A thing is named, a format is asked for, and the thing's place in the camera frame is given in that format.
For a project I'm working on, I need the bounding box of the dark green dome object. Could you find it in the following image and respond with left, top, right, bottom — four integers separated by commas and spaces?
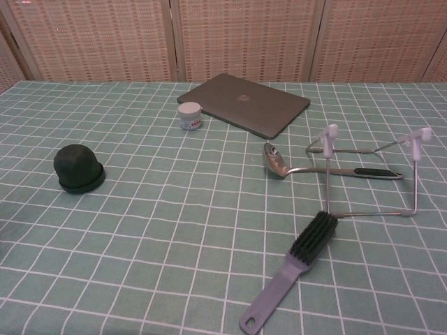
54, 144, 106, 195

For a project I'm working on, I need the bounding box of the small white jar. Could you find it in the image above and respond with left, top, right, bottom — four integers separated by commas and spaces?
177, 101, 203, 132

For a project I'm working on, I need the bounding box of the grey closed laptop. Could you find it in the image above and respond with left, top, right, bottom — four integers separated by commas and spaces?
176, 73, 312, 140

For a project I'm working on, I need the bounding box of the green checked tablecloth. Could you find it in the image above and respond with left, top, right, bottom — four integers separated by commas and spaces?
0, 80, 447, 335

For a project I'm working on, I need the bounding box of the grey brush with black bristles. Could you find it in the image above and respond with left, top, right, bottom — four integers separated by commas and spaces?
238, 210, 339, 334

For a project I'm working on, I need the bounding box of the woven bamboo folding screen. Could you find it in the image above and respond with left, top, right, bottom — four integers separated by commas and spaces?
0, 0, 447, 84

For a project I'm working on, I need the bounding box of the steel ladle with black handle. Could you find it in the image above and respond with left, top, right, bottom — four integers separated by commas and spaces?
262, 142, 404, 181

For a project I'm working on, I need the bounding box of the metal wire stand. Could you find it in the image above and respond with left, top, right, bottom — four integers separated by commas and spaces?
305, 124, 433, 219

